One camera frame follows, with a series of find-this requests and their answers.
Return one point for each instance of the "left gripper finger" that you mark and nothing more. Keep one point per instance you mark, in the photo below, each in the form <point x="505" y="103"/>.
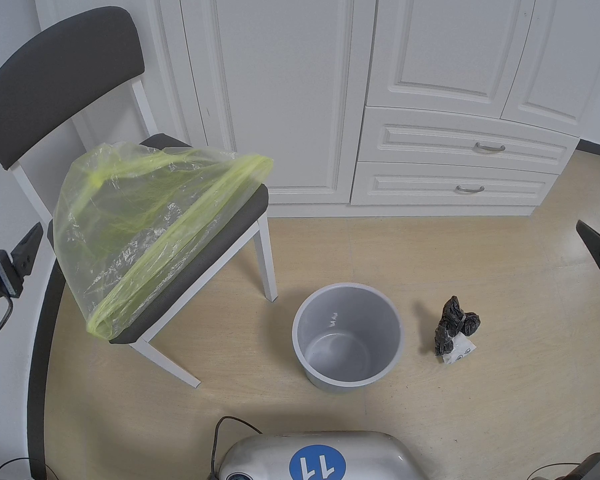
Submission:
<point x="27" y="250"/>

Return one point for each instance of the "yellow plastic bag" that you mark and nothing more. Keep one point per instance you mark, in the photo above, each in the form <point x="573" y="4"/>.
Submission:
<point x="140" y="228"/>

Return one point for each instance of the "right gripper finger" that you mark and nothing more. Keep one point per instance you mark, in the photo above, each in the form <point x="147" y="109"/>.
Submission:
<point x="596" y="245"/>

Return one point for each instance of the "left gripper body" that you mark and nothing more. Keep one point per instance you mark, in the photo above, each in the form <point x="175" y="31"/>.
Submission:
<point x="0" y="270"/>

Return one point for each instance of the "white wardrobe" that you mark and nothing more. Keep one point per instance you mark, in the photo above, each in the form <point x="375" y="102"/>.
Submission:
<point x="290" y="68"/>

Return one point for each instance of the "crumpled black plastic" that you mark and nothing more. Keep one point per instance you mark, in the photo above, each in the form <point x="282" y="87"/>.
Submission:
<point x="450" y="325"/>

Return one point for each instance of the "pale grey trash bin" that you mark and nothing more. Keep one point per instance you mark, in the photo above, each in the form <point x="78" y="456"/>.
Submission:
<point x="350" y="318"/>

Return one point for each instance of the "dark grey white-framed chair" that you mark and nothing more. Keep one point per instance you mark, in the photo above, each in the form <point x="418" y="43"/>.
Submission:
<point x="60" y="78"/>

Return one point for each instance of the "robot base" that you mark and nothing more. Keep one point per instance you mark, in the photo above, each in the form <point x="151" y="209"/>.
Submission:
<point x="370" y="455"/>

